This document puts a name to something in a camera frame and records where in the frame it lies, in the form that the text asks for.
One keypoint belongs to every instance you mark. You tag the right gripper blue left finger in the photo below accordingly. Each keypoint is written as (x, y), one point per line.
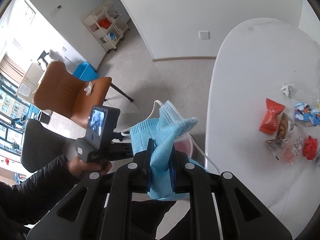
(99, 207)

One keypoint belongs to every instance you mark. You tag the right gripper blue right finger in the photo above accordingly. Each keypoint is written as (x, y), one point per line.
(222, 207)

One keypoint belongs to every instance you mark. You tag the blue surgical face mask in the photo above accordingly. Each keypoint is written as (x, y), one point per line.
(163, 131)

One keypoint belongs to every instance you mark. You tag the clear printed snack bag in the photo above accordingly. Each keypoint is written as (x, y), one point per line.
(288, 144)

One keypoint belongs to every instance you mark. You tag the red snack packet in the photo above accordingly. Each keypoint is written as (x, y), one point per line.
(269, 124)

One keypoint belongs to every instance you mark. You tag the person's left hand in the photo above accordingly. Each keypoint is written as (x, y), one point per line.
(88, 167)

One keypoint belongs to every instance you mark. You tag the white crumpled tissue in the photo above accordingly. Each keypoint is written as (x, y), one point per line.
(88, 89)

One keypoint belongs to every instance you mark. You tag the orange leather chair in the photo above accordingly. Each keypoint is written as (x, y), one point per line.
(61, 92)

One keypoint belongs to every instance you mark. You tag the white plastic waste basket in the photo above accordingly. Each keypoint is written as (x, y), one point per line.
(184, 144)

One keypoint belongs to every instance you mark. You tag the blue plastic bin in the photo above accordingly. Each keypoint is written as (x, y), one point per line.
(85, 72)

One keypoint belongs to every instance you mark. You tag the person's left black sleeve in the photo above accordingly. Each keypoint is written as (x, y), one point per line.
(29, 201)

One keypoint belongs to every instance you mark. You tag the cream storage shelf cart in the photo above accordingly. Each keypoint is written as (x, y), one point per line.
(106, 24)

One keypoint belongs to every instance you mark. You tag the blue white carton wrapper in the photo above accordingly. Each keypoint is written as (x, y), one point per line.
(305, 113)

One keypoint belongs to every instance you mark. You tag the crumpled clear silver wrapper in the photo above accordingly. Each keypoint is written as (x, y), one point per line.
(287, 89)

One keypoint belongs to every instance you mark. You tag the white wall socket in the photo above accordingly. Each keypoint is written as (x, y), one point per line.
(204, 35)

